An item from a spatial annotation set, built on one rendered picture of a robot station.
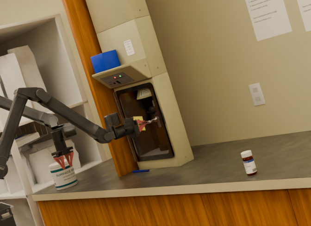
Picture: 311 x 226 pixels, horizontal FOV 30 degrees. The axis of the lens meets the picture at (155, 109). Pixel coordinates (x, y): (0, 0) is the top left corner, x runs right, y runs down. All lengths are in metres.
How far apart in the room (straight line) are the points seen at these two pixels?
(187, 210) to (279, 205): 0.50
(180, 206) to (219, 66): 0.88
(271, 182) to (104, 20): 1.33
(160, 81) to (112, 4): 0.46
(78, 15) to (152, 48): 0.48
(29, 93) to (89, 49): 0.59
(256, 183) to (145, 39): 1.02
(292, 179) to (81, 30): 1.50
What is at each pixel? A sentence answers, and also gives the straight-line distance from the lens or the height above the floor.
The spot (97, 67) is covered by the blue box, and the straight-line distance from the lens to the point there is 3.02.
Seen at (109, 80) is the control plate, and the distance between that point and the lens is 3.03.
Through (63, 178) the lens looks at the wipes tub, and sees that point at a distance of 3.36.
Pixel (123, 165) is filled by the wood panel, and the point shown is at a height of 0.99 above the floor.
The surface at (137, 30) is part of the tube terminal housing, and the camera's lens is 2.90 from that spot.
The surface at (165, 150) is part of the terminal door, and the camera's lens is 2.95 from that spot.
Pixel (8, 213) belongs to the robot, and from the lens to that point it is 2.78.
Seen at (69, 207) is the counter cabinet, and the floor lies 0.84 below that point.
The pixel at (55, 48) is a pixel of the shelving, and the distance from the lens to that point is 4.20.
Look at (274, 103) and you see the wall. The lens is 3.00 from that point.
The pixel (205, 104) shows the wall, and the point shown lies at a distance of 3.29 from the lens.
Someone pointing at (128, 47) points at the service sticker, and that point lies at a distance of 2.96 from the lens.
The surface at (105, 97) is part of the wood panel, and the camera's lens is 3.15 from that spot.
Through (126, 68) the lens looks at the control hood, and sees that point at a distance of 2.85.
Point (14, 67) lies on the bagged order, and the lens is 3.93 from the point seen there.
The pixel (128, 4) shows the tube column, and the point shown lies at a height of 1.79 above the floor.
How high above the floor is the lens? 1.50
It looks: 5 degrees down
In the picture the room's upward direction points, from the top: 17 degrees counter-clockwise
